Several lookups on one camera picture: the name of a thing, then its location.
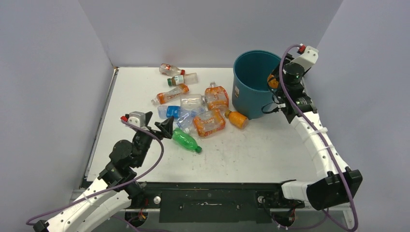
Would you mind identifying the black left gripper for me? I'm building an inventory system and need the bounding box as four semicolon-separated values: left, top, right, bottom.
132;112;173;167

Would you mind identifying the green plastic bottle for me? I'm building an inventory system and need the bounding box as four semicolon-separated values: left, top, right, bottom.
172;128;202;154

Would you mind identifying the large orange label bottle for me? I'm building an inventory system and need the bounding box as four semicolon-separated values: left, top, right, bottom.
183;109;226;138

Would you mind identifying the small orange juice bottle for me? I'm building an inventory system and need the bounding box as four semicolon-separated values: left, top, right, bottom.
267;74;279;89

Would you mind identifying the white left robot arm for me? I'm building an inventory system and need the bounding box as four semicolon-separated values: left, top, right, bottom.
26;112;174;232

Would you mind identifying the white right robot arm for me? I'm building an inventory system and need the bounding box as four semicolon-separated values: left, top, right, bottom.
267;54;363;210

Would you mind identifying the teal plastic bin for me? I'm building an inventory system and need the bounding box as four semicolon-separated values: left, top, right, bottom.
231;50;280;119

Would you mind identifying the orange juice bottle near bin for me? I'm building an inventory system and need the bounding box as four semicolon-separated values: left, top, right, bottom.
224;110;249;130

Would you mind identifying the slim orange label bottle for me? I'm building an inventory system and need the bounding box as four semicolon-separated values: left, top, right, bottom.
151;84;189;105

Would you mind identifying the blue label crushed bottle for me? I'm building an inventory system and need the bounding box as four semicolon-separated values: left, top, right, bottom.
157;105;193;119

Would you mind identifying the clear plastic jar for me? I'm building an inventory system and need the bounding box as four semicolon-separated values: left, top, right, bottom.
180;94;206;110

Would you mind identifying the red cap clear bottle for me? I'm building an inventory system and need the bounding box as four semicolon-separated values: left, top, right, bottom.
159;63;186;76

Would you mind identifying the green cap coffee bottle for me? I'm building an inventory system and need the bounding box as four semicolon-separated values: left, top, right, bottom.
167;73;199;87

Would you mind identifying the crushed orange label bottle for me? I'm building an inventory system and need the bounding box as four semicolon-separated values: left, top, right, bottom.
204;82;229;110

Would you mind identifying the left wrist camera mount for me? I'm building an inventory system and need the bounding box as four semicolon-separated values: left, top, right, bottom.
120;111;146;128

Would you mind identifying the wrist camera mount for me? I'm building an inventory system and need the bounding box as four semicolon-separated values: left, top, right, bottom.
120;111;146;128
291;43;319;73

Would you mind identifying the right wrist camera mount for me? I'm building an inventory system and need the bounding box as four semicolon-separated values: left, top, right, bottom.
291;43;319;73

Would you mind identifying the black base frame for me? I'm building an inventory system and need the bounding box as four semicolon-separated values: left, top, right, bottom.
120;182;305;226

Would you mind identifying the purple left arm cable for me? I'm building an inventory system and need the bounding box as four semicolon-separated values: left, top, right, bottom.
25;119;164;226

